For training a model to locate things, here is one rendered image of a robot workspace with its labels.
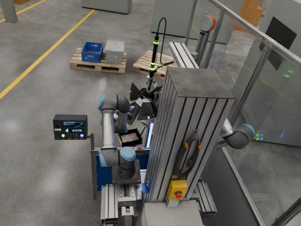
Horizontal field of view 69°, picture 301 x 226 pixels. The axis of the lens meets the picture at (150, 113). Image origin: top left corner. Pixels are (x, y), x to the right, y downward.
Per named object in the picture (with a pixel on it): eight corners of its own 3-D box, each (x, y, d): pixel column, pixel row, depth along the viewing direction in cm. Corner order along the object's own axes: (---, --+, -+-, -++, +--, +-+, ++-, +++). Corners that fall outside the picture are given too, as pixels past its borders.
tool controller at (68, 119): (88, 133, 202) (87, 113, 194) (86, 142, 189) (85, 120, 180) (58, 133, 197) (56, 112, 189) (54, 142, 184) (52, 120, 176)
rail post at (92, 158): (96, 195, 265) (95, 153, 216) (96, 198, 262) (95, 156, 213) (93, 195, 264) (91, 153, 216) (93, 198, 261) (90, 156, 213)
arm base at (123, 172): (136, 178, 170) (137, 170, 164) (116, 179, 167) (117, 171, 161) (135, 162, 182) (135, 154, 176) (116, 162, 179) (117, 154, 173)
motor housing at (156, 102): (150, 106, 258) (142, 100, 251) (165, 93, 250) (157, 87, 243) (152, 119, 241) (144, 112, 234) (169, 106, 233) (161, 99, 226)
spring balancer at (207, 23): (201, 28, 237) (197, 28, 232) (205, 12, 227) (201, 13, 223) (213, 33, 228) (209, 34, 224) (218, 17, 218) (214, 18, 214)
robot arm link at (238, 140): (228, 157, 141) (189, 91, 143) (236, 149, 148) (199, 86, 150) (243, 154, 132) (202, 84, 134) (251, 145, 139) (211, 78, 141)
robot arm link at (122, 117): (131, 91, 173) (126, 125, 212) (118, 91, 171) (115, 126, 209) (133, 103, 166) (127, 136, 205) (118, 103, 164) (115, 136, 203)
